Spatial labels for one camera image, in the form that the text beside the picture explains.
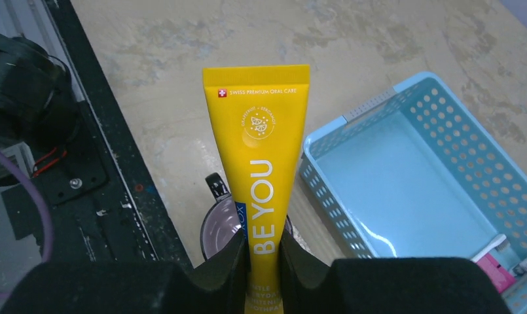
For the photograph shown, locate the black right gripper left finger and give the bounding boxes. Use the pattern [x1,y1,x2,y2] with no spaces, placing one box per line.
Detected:
[0,234,247,313]

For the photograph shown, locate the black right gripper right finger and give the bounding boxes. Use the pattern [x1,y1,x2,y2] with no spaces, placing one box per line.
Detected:
[280,233,510,313]

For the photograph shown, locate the light blue perforated basket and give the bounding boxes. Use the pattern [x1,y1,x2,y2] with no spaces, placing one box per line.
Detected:
[299,72,527,313]

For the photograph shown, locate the white toothbrush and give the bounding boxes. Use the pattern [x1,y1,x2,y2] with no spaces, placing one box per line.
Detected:
[471,234,509,262]

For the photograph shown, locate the purple mug black handle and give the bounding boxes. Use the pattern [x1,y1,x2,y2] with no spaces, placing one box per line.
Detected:
[199,173,295,261]

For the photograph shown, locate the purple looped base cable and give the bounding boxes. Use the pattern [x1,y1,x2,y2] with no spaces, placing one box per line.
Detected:
[0,143,55,300]

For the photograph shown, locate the pink toothpaste tube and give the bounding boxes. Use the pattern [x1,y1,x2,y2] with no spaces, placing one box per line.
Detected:
[475,253,517,294]

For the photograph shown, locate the black metal base frame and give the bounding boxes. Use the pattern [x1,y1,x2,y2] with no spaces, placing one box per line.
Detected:
[1,0,194,271]

